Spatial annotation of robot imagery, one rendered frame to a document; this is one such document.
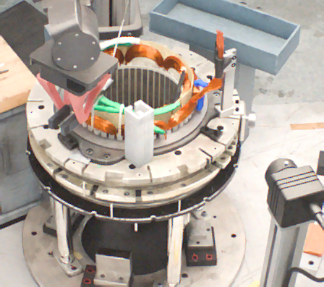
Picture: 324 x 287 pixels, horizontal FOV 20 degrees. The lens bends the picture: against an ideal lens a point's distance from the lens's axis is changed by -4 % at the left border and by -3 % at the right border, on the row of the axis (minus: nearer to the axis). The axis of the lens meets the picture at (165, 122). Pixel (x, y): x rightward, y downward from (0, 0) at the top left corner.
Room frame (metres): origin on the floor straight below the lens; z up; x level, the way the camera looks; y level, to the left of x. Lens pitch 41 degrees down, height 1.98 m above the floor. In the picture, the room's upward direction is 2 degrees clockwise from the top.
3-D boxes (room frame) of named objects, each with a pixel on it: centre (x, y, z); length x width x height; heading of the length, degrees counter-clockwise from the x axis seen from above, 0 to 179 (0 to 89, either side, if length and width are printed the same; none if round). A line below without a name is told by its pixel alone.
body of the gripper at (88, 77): (0.95, 0.12, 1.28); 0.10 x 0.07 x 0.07; 57
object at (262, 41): (1.34, -0.10, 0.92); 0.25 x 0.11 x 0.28; 62
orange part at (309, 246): (1.06, -0.27, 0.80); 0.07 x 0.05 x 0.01; 160
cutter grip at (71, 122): (0.93, 0.12, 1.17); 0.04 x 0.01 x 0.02; 148
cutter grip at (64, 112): (0.94, 0.14, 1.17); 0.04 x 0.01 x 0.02; 147
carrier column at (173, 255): (0.96, -0.02, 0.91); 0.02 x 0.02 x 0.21
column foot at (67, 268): (0.99, 0.16, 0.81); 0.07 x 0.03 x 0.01; 32
